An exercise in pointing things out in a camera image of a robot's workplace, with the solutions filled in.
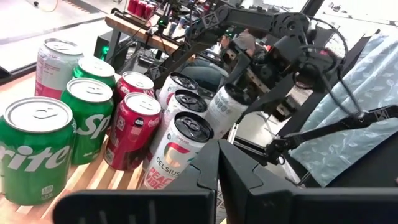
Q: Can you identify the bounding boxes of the person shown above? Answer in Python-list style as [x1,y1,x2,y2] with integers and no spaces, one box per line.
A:
[217,27,268,63]

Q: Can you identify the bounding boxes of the wooden work table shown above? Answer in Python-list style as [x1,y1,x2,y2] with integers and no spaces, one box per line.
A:
[104,12,200,63]

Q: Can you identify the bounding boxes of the red soda can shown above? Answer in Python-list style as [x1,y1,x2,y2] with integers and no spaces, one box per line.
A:
[113,70,155,105]
[127,0,140,14]
[143,2,156,20]
[135,0,147,18]

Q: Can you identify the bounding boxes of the white raspberry lime can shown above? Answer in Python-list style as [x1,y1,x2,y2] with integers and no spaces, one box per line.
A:
[34,37,85,100]

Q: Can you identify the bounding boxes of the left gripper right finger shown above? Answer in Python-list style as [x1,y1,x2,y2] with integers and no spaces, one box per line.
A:
[218,139,398,224]

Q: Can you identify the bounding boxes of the black computer tower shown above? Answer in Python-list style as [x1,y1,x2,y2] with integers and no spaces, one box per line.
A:
[93,30,125,71]

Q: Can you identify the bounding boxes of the green Sprite can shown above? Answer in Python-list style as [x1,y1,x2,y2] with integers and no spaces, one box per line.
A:
[72,55,117,90]
[60,77,115,166]
[0,96,78,206]

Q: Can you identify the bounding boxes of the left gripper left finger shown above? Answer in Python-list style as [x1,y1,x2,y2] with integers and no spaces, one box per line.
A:
[52,138,220,224]

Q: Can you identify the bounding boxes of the light blue patterned cloth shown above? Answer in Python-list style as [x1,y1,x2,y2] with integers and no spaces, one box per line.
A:
[287,32,398,188]

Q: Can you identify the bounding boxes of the red Coca-Cola can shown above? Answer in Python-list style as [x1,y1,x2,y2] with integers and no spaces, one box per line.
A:
[103,92,162,172]

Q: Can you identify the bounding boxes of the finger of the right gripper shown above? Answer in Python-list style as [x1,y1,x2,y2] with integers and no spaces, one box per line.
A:
[221,46,252,91]
[239,73,296,124]

